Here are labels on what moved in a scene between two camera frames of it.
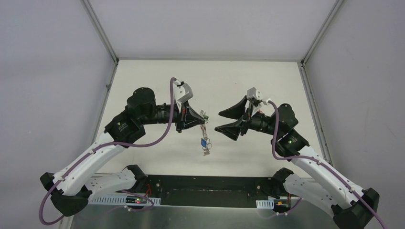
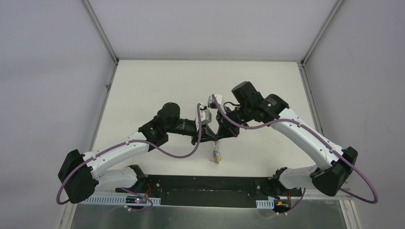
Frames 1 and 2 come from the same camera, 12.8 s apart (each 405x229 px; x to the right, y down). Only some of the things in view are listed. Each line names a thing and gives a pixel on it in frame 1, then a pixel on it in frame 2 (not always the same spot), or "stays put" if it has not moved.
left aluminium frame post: x=95 y=18 stays put
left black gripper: x=181 y=117 → x=198 y=135
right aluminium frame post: x=337 y=5 stays put
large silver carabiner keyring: x=208 y=145 → x=216 y=153
